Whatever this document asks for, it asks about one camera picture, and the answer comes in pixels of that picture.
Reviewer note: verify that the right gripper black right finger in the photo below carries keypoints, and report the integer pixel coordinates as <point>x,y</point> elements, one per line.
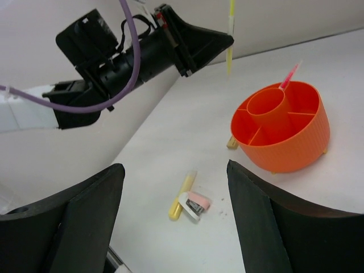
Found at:
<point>281,232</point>

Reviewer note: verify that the pink white stapler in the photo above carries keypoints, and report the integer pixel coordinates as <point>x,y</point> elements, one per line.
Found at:
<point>195,204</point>

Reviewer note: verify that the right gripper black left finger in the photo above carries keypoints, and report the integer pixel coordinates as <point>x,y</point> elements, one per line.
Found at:
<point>69,231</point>

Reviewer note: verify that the orange round divided container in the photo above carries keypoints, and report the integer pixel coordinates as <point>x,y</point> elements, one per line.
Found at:
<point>282,130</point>

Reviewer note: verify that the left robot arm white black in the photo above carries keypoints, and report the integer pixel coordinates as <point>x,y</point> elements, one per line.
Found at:
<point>108,70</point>

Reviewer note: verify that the small tan wooden block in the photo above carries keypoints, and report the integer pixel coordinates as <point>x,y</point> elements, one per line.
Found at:
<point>232,144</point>

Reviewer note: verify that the thick yellow highlighter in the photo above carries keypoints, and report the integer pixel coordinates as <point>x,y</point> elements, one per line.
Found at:
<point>176,208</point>

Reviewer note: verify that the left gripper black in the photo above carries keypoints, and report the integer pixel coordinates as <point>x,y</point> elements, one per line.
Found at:
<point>189,47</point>

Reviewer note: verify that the pink highlighter pen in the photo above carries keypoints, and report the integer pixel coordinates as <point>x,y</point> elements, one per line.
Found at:
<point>284,84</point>

